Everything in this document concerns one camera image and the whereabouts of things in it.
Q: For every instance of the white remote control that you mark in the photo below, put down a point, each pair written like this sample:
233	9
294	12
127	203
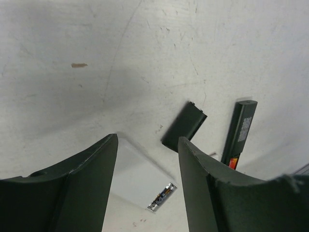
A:
136	178

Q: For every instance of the black battery cover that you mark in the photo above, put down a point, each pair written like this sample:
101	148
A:
186	124

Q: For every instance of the silver AAA battery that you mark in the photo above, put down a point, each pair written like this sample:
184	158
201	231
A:
162	197

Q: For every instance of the red battery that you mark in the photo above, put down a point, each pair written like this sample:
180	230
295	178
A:
233	163

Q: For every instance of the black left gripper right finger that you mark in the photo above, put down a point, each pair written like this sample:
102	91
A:
220	199

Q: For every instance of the black remote control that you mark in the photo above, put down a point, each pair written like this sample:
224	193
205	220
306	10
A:
239	128

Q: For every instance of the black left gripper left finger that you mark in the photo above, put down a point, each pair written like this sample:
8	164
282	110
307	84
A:
70	196

